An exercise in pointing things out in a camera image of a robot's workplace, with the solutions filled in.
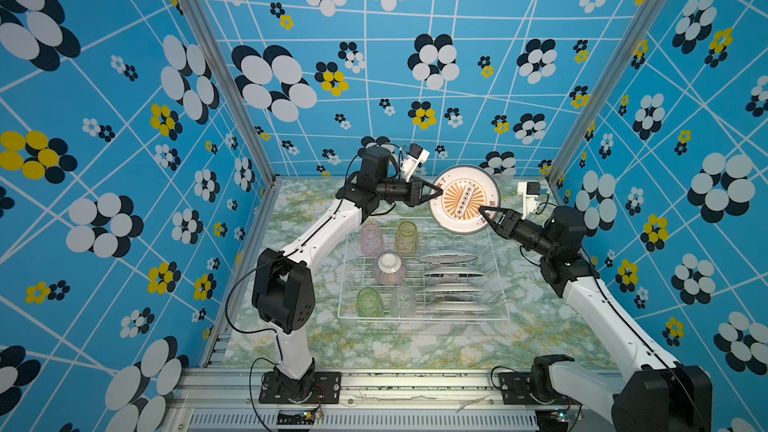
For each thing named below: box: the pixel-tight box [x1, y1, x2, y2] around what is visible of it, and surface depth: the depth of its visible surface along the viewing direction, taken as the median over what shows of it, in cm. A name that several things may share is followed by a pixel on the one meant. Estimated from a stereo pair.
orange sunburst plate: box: [428, 165, 501, 235], surface depth 75 cm
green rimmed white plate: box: [417, 254, 478, 264], surface depth 91 cm
